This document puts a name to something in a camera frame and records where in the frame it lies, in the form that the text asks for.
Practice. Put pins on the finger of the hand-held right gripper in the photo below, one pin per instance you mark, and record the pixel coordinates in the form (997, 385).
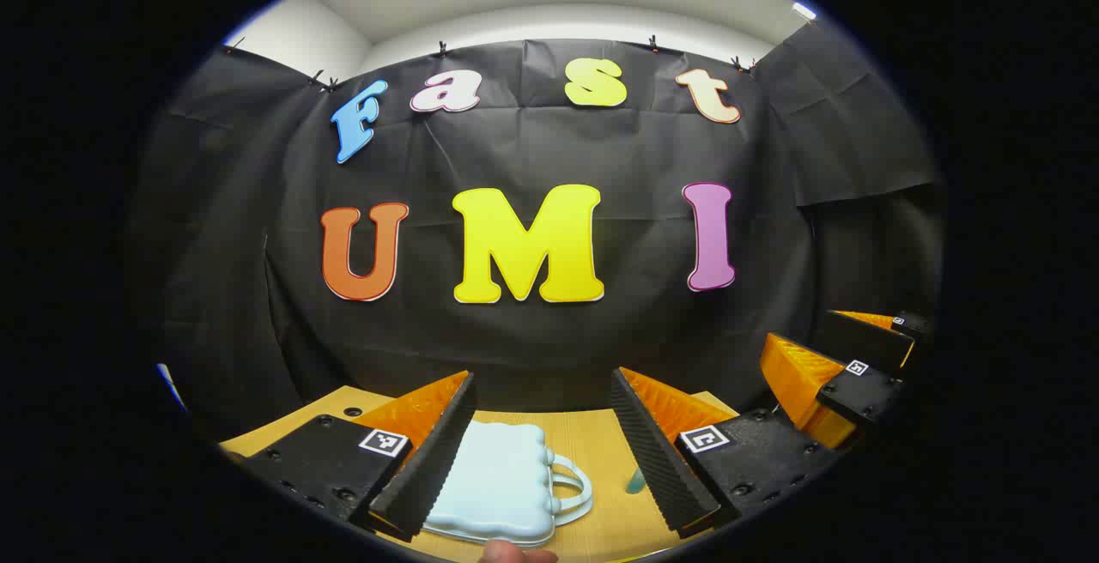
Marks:
(859, 396)
(863, 342)

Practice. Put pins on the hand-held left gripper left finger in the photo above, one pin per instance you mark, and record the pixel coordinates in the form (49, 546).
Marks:
(438, 451)

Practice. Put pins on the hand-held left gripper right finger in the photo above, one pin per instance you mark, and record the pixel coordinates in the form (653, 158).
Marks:
(657, 460)

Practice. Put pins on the teal bottle with blue cap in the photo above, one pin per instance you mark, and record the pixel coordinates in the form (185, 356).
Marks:
(635, 483)

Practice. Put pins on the light blue suitcase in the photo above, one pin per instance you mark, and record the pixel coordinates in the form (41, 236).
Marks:
(498, 477)

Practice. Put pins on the black backdrop cloth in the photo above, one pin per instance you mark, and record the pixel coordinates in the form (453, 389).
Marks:
(532, 348)

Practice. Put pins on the white ceiling light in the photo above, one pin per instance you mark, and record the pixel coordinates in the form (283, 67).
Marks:
(804, 11)

